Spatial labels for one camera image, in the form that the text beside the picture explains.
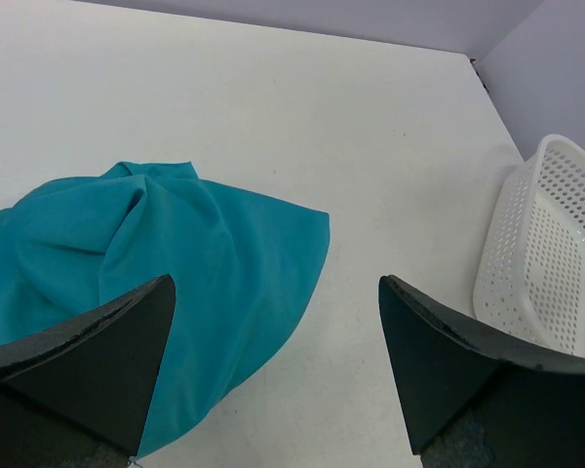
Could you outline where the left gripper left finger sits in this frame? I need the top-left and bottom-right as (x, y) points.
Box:
(0, 275), (176, 467)

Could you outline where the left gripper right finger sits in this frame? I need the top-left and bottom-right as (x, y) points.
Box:
(378, 276), (585, 467)

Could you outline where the white perforated plastic basket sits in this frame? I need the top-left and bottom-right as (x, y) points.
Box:
(473, 135), (585, 358)

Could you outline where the dark teal t shirt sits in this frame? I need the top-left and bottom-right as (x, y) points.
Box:
(0, 162), (330, 456)

